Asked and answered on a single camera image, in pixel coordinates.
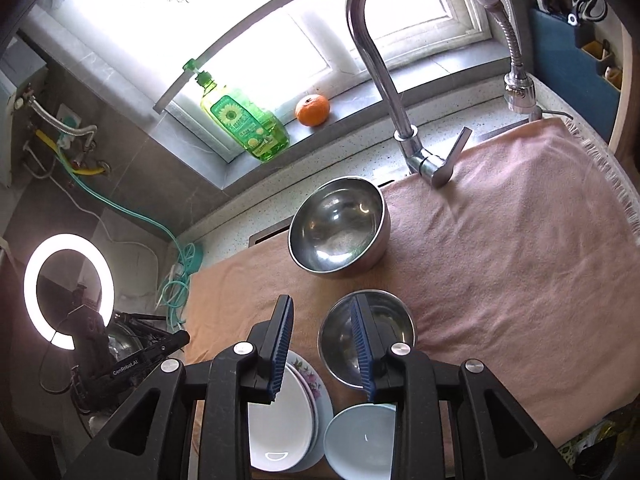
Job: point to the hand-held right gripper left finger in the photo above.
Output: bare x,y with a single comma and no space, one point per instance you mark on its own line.
280,355

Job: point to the black scissors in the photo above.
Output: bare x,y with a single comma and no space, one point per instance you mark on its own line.
587,2

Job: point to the large pink floral plate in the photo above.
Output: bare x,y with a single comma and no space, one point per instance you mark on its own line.
326,412

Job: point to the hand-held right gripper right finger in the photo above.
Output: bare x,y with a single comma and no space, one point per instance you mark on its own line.
361,355

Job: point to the blue cutting board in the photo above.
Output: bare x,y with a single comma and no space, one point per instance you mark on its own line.
560,85

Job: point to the green dish soap bottle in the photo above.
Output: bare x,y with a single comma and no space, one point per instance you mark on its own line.
245,125

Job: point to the red steel-lined bowl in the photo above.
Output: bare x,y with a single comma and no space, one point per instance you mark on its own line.
335,330

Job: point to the window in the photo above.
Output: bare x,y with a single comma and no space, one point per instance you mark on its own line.
300,50

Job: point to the light blue bowl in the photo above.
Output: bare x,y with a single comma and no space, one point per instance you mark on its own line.
360,440

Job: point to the orange fruit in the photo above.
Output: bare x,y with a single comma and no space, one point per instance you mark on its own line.
312,110

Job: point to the large steel bowl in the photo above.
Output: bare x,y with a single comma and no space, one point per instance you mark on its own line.
335,230

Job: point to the white plate grey leaf print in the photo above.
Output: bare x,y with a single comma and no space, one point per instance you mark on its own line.
280,435

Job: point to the teal power strip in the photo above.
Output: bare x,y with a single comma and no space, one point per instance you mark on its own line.
196,256

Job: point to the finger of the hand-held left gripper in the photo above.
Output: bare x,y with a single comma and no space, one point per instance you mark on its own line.
170,345

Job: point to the pink beige towel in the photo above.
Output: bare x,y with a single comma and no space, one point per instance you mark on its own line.
500,260

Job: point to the white water heater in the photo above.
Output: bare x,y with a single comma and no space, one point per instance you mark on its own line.
20,110

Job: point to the large steel wok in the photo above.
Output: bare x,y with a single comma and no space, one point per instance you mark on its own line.
122,342

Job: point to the black tripod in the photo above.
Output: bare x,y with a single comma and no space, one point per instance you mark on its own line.
145,321

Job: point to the chrome faucet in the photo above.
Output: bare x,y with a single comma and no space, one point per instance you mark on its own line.
375,70

